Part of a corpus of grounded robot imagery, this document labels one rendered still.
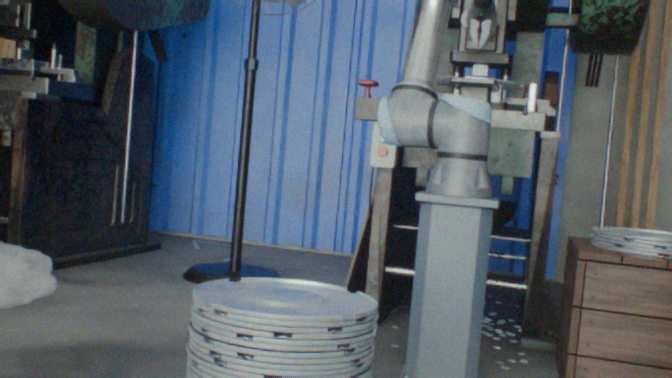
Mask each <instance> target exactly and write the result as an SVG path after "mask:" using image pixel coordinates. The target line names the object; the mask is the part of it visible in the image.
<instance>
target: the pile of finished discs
mask: <svg viewBox="0 0 672 378"><path fill-rule="evenodd" d="M592 245H594V246H597V247H600V248H604V249H610V250H615V251H620V252H627V253H633V254H637V255H640V256H649V257H657V258H662V257H665V258H666V259H672V232H667V231H657V230H648V229H637V228H624V227H608V226H603V228H601V229H600V228H599V226H596V227H593V233H592Z"/></svg>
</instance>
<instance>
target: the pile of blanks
mask: <svg viewBox="0 0 672 378"><path fill-rule="evenodd" d="M193 302H194V307H193V306H192V313H193V314H192V319H191V320H190V323H188V330H190V333H191V334H189V346H188V344H187V346H186V351H187V354H188V355H187V374H186V376H185V378H371V375H372V368H373V362H372V359H373V357H374V344H375V341H374V337H375V335H376V329H377V325H376V321H377V319H378V313H377V310H376V311H375V312H374V313H373V314H371V315H368V316H365V317H362V318H356V319H350V320H348V319H346V320H341V321H287V320H275V319H265V318H257V317H249V316H244V315H238V314H233V313H228V312H224V311H220V310H217V309H214V308H211V307H210V306H205V305H203V304H201V303H199V302H198V300H196V299H195V297H194V295H193ZM193 308H194V309H193Z"/></svg>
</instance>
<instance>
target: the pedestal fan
mask: <svg viewBox="0 0 672 378"><path fill-rule="evenodd" d="M229 1H230V2H233V3H234V4H236V3H235V2H234V1H235V0H234V1H232V0H229ZM285 1H287V4H288V7H289V8H290V9H291V7H292V10H291V11H292V12H289V13H286V7H285V11H284V13H285V14H290V13H293V12H297V11H300V10H302V9H304V8H306V7H308V6H309V5H311V4H312V3H314V2H316V1H317V0H316V1H313V2H312V1H311V0H310V1H311V2H312V3H310V4H309V5H307V6H306V5H305V4H304V5H305V6H306V7H304V8H302V9H299V10H297V11H293V6H298V5H299V6H300V4H302V3H306V0H283V1H269V0H263V1H261V0H253V1H251V2H253V5H251V10H248V8H249V7H248V4H247V9H246V8H243V7H241V5H242V4H241V3H240V5H238V4H236V5H237V6H239V7H241V8H243V9H245V10H247V11H250V12H251V15H252V18H250V31H249V44H248V57H247V58H245V63H244V70H245V79H244V92H243V106H242V118H241V131H240V144H239V157H238V169H237V182H236V196H235V208H234V221H233V234H232V247H231V260H230V263H209V264H199V265H195V266H192V267H190V268H189V269H187V270H186V271H185V272H184V273H183V275H182V276H183V278H184V280H185V281H189V282H191V283H194V284H198V285H200V284H202V283H205V282H211V281H216V279H224V278H230V281H228V282H234V283H237V282H240V280H241V277H270V278H282V277H281V275H280V274H279V273H278V272H276V271H274V270H271V269H268V268H264V267H259V266H253V265H244V264H241V253H242V241H243V227H244V214H245V202H246V189H247V177H248V163H249V151H251V138H252V125H253V113H254V99H255V87H256V74H257V71H258V66H259V59H256V58H257V45H258V32H259V20H260V14H263V12H264V10H263V11H262V13H260V7H261V2H268V3H272V4H274V3H275V2H279V8H280V2H281V4H282V2H285ZM275 5H276V3H275ZM270 13H271V12H269V14H263V15H285V14H279V12H277V14H270Z"/></svg>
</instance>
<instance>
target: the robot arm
mask: <svg viewBox="0 0 672 378"><path fill-rule="evenodd" d="M416 1H417V2H418V3H417V7H416V12H415V16H414V21H413V26H412V30H411V35H410V39H409V45H408V49H407V53H406V58H405V63H404V68H403V72H402V77H400V81H399V84H397V85H395V86H394V87H393V88H392V90H391V95H390V97H389V96H386V97H383V98H382V99H381V101H379V104H378V111H377V121H378V129H379V133H381V136H382V138H383V140H384V141H385V142H386V143H387V144H390V145H398V146H400V147H403V146H410V147H422V148H437V160H436V163H435V166H434V168H433V170H432V174H431V176H430V179H429V181H428V183H427V191H426V192H428V194H433V195H441V196H451V197H461V198H474V199H492V186H491V181H490V177H489V172H488V167H486V163H488V153H489V142H490V132H491V124H492V121H491V119H492V108H491V105H490V104H489V103H488V102H485V101H482V100H478V99H474V98H470V97H464V96H459V95H453V94H443V96H442V97H441V99H442V100H438V95H437V93H436V92H435V91H434V88H435V82H436V77H437V72H438V68H439V63H440V57H441V53H442V48H444V43H445V37H446V33H447V28H448V23H449V17H450V13H451V9H452V8H454V7H455V6H457V4H458V2H459V0H416ZM470 5H471V7H470V9H467V10H468V13H467V17H466V22H467V26H468V29H469V32H470V35H471V38H472V42H473V45H474V46H475V48H476V49H477V50H479V49H480V48H481V47H482V46H483V45H484V44H486V41H487V39H488V37H489V35H490V32H491V31H492V29H493V27H494V25H495V23H496V10H495V1H493V0H472V2H471V3H470ZM481 20H485V22H482V23H481V29H482V32H481V34H480V40H479V44H478V39H477V38H478V33H477V30H478V28H479V23H478V22H480V21H481Z"/></svg>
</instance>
